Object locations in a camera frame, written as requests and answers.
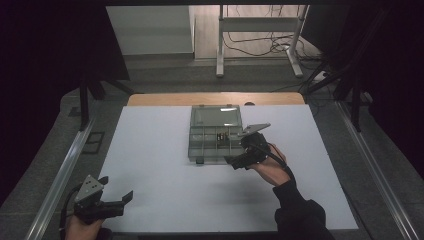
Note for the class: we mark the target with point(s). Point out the dark floor socket plate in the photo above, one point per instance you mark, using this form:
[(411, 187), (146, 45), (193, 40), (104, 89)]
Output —
[(92, 142)]

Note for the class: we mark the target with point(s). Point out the person's right hand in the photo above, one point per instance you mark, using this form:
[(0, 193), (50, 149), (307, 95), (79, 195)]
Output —
[(271, 168)]

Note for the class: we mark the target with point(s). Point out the black metal stand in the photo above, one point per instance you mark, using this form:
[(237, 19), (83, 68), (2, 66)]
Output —
[(85, 100), (355, 96)]

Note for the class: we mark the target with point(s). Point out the white desk frame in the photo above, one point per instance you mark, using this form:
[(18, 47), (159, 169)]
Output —
[(260, 25)]

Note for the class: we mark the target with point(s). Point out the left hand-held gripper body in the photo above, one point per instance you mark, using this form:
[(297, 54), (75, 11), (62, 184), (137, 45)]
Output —
[(91, 203)]

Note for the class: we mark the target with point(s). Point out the aluminium rail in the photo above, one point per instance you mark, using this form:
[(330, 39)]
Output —
[(56, 186), (376, 166)]

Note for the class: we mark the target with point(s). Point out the white power strip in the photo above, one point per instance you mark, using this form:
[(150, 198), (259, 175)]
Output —
[(320, 76)]

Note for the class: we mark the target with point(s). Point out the clear plastic compartment box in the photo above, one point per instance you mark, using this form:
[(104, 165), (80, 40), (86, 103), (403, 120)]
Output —
[(208, 146)]

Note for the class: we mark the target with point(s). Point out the white board sheet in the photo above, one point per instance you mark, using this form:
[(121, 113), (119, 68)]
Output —
[(160, 186)]

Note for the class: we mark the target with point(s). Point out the person's left hand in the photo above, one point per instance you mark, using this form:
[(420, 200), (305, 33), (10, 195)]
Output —
[(81, 230)]

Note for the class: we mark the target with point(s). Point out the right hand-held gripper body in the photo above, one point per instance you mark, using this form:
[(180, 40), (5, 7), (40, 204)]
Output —
[(255, 143)]

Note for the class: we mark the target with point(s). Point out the wooden table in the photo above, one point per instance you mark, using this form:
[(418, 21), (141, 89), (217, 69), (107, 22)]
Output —
[(200, 99)]

